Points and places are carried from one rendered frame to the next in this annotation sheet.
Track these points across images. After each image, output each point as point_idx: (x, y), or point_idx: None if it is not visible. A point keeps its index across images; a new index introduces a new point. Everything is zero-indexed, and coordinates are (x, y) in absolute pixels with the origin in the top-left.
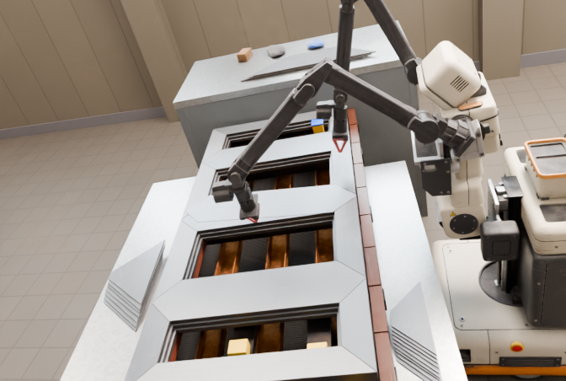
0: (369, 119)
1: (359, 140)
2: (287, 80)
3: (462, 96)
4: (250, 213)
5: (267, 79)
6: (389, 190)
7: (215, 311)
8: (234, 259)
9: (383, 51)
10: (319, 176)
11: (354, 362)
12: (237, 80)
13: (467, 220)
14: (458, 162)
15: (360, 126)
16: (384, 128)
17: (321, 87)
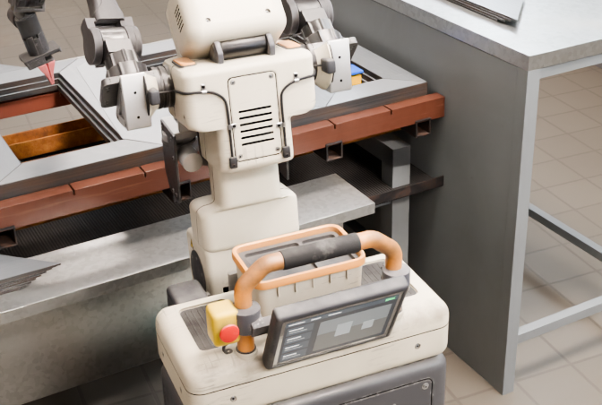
0: (459, 133)
1: (339, 123)
2: None
3: (182, 42)
4: (27, 57)
5: None
6: None
7: None
8: (64, 133)
9: (537, 30)
10: None
11: None
12: None
13: (198, 267)
14: (188, 154)
15: (447, 138)
16: (473, 166)
17: (415, 30)
